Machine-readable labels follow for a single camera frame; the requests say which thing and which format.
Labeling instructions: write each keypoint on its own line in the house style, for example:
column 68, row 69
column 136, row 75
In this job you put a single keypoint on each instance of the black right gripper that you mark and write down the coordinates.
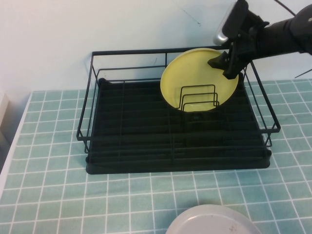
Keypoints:
column 248, row 36

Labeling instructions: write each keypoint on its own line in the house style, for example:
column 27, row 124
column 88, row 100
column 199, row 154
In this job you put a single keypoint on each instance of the yellow round plate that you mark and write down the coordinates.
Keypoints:
column 190, row 73

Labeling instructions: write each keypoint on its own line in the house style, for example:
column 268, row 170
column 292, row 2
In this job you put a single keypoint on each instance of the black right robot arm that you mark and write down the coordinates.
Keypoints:
column 280, row 39

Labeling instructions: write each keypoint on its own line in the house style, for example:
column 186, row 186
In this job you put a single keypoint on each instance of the grey round plate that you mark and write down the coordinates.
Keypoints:
column 207, row 221

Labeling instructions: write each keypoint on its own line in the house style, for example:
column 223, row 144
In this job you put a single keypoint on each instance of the black plastic drip tray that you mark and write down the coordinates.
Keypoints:
column 146, row 168

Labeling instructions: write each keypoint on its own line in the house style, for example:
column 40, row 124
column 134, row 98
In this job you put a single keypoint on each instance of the green checkered tablecloth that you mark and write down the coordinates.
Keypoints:
column 48, row 190

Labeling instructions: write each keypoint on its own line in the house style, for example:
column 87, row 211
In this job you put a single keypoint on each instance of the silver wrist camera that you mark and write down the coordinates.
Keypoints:
column 226, row 26

